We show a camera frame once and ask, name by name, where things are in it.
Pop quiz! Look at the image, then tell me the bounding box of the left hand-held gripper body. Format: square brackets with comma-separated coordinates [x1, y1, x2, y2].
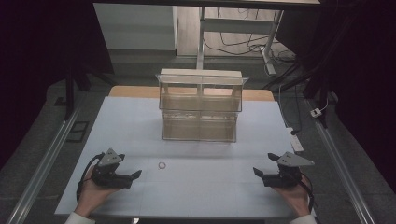
[91, 147, 134, 189]

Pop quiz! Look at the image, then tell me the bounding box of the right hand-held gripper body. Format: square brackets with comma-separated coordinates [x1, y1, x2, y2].
[262, 151, 316, 189]

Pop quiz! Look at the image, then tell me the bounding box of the person's right hand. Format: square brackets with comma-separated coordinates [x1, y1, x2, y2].
[273, 179, 312, 218]

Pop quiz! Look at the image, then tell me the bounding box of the person's left hand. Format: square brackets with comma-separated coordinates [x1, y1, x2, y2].
[74, 166, 121, 218]

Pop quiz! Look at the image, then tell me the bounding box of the white power strip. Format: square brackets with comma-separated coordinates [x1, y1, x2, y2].
[286, 126, 304, 153]

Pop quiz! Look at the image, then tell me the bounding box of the white table mat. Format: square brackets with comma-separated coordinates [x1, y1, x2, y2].
[54, 96, 301, 218]

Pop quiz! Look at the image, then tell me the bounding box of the clear plastic drawer cabinet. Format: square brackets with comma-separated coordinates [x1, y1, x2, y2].
[155, 68, 250, 144]

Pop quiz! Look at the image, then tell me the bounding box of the black tripod stand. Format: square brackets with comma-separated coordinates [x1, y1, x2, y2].
[64, 62, 116, 121]
[264, 62, 332, 129]

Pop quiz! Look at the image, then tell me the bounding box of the black curtain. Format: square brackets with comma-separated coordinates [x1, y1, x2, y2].
[276, 0, 396, 194]
[0, 0, 114, 171]

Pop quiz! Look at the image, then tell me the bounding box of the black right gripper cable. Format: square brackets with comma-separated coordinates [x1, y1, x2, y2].
[298, 172, 316, 214]

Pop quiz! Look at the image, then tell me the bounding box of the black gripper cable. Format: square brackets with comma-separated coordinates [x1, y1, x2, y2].
[76, 151, 106, 203]
[298, 172, 316, 214]

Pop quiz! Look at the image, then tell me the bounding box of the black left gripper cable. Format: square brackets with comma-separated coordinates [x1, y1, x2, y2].
[76, 151, 106, 203]

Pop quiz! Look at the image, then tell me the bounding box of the metal floor rail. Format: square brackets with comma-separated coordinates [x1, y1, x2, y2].
[6, 102, 85, 224]
[304, 98, 376, 224]

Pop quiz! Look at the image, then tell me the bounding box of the black floor cable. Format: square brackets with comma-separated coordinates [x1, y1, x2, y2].
[204, 7, 297, 63]

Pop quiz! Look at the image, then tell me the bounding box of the white desk frame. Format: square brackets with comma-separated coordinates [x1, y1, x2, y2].
[195, 6, 286, 76]

